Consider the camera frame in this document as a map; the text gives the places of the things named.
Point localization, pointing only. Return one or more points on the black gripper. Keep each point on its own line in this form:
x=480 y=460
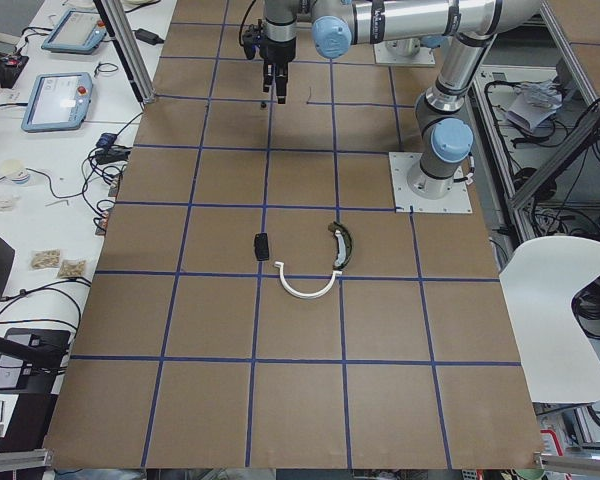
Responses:
x=278 y=51

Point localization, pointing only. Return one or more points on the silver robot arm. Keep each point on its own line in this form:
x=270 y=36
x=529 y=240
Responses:
x=447 y=139
x=339 y=25

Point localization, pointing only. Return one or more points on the black power adapter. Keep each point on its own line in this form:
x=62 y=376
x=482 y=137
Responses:
x=148 y=37

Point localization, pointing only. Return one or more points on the black brake pad plate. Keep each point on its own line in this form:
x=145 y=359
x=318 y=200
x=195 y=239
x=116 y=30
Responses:
x=261 y=247

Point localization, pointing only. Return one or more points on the olive brake shoe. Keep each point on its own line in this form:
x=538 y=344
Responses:
x=345 y=244

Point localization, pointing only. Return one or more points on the far blue teach pendant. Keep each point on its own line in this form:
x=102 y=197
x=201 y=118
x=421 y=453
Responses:
x=77 y=32

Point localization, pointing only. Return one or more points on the blue teach pendant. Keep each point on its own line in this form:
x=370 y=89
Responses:
x=77 y=32
x=58 y=102

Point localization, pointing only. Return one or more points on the near blue teach pendant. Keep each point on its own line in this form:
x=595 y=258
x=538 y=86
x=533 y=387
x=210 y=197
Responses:
x=58 y=102

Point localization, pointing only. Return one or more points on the white tape roll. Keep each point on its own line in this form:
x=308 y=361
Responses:
x=15 y=171

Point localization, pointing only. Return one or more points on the white chair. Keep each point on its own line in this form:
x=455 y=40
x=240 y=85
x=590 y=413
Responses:
x=539 y=283

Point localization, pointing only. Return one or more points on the aluminium frame post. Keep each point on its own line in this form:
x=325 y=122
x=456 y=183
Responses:
x=124 y=41

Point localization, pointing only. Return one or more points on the white curved plastic bracket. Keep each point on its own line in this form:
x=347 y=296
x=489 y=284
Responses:
x=305 y=291

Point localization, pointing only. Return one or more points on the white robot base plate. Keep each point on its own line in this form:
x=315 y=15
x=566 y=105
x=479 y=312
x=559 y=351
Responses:
x=415 y=192

